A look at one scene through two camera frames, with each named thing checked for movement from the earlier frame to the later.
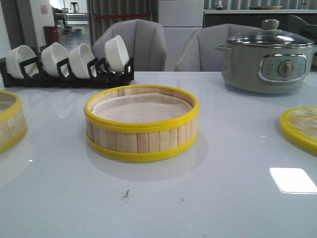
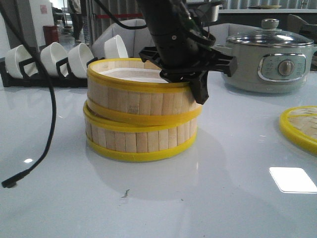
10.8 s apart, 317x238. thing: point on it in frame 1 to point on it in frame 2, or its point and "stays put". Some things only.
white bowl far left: x=19 y=54 stays put
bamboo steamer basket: x=13 y=130 to x=128 y=91
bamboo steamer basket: x=141 y=121 stays put
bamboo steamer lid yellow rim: x=299 y=137 stays put
